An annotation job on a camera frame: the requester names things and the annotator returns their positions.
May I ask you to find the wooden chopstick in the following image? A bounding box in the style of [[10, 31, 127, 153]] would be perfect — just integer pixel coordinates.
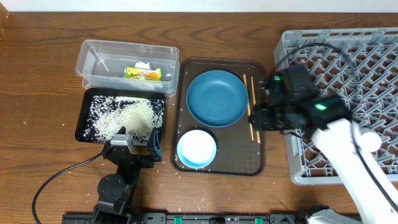
[[243, 74, 254, 141], [251, 77, 261, 144]]

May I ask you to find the light blue rice bowl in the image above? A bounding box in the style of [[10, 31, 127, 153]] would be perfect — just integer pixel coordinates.
[[177, 129, 217, 169]]

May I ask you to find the blue plate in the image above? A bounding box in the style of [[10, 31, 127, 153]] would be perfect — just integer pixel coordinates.
[[186, 70, 248, 128]]

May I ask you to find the yellow green snack wrapper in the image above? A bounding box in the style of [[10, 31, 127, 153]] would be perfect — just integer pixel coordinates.
[[124, 67, 162, 81]]

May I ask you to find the white tissue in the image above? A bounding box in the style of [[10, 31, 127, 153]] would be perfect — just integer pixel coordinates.
[[135, 62, 151, 70]]

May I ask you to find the white green cup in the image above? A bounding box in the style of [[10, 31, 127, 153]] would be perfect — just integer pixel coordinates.
[[359, 128, 382, 152]]

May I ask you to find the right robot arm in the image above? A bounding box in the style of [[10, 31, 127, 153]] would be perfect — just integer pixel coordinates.
[[249, 65, 397, 223]]

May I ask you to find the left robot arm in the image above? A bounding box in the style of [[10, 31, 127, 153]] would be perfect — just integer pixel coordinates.
[[91, 127, 163, 223]]

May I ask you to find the black waste tray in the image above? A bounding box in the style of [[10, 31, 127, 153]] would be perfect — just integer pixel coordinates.
[[75, 88, 166, 142]]

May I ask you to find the grey dishwasher rack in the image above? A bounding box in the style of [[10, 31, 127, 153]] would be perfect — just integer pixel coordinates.
[[274, 27, 397, 182]]

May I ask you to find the spilled rice pile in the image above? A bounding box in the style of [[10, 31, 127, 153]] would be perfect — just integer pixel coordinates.
[[82, 95, 165, 146]]

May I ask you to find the brown serving tray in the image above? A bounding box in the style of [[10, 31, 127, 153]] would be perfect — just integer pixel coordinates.
[[170, 58, 266, 176]]

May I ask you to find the clear plastic bin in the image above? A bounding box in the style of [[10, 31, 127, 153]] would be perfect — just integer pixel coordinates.
[[75, 40, 180, 96]]

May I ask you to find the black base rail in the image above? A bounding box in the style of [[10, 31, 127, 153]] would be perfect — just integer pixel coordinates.
[[61, 212, 312, 224]]

